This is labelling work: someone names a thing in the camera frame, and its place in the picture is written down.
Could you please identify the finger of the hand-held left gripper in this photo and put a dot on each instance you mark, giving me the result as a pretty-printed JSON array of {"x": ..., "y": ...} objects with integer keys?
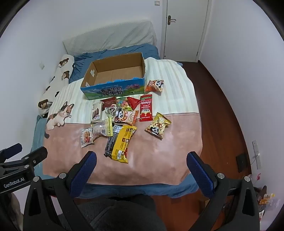
[
  {"x": 12, "y": 150},
  {"x": 36, "y": 155}
]

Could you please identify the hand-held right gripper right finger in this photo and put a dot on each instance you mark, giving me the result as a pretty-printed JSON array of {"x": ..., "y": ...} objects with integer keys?
[{"x": 199, "y": 175}]

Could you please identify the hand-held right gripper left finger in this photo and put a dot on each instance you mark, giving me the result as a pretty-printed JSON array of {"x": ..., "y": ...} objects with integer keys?
[{"x": 85, "y": 174}]

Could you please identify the brown snack packet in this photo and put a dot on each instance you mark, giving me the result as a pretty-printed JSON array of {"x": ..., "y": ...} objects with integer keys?
[{"x": 108, "y": 102}]

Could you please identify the blue printed cardboard box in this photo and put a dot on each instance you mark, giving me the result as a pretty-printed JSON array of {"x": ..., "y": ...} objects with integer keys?
[{"x": 106, "y": 93}]

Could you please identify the red rectangular snack packet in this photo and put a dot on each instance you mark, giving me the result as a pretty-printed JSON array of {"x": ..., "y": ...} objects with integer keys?
[{"x": 145, "y": 111}]

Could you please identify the clear cookie packet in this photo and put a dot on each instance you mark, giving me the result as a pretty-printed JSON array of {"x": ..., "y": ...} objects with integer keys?
[{"x": 87, "y": 137}]

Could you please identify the black snack packet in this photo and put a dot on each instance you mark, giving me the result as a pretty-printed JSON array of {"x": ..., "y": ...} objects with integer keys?
[{"x": 111, "y": 142}]

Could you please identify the large yellow snack packet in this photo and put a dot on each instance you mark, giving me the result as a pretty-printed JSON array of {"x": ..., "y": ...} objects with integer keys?
[{"x": 121, "y": 146}]

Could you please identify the cat print striped blanket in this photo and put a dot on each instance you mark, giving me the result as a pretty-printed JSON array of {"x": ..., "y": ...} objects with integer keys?
[{"x": 155, "y": 155}]

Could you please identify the yellow-green snack packet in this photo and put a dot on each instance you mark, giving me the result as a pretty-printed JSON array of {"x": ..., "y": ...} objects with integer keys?
[{"x": 102, "y": 127}]

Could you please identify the person's dark clothed lap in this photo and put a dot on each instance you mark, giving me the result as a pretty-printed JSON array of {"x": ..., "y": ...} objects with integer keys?
[{"x": 124, "y": 213}]

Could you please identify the white chocolate stick box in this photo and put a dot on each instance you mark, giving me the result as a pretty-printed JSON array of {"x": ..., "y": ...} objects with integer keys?
[{"x": 96, "y": 113}]

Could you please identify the gold panda snack packet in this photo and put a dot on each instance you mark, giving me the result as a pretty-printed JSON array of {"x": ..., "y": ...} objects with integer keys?
[{"x": 158, "y": 125}]

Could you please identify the small clear snack packet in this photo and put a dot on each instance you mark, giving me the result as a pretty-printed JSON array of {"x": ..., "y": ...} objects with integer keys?
[{"x": 109, "y": 112}]

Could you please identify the red white panda snack packet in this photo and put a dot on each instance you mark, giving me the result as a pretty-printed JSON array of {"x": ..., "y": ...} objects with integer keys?
[{"x": 122, "y": 115}]

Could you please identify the waste bin with clear bag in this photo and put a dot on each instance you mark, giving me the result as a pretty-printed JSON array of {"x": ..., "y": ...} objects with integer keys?
[{"x": 266, "y": 200}]

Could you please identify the slim orange snack packet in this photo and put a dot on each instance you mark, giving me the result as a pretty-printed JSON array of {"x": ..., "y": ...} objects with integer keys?
[{"x": 135, "y": 117}]

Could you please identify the colourful candy ball bag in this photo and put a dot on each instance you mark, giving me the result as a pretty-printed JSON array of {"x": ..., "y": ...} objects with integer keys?
[{"x": 123, "y": 104}]

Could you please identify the white bear print pillow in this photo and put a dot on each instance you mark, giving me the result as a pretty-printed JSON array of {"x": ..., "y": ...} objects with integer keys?
[{"x": 62, "y": 73}]

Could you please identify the red triangular snack packet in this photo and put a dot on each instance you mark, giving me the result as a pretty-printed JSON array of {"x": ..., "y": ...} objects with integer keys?
[{"x": 133, "y": 102}]

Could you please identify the orange panda snack packet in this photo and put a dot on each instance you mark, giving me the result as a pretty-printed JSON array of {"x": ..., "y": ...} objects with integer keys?
[{"x": 155, "y": 86}]

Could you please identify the grey covered headboard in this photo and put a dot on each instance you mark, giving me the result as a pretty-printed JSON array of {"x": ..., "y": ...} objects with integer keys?
[{"x": 111, "y": 35}]

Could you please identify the white door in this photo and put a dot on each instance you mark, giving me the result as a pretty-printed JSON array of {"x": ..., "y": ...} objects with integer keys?
[{"x": 184, "y": 33}]

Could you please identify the white wall outlet strip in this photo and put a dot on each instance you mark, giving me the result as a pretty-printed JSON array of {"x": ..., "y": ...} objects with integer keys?
[{"x": 256, "y": 153}]

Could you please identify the white wall socket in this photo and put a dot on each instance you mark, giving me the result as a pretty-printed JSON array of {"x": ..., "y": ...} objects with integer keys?
[{"x": 42, "y": 66}]

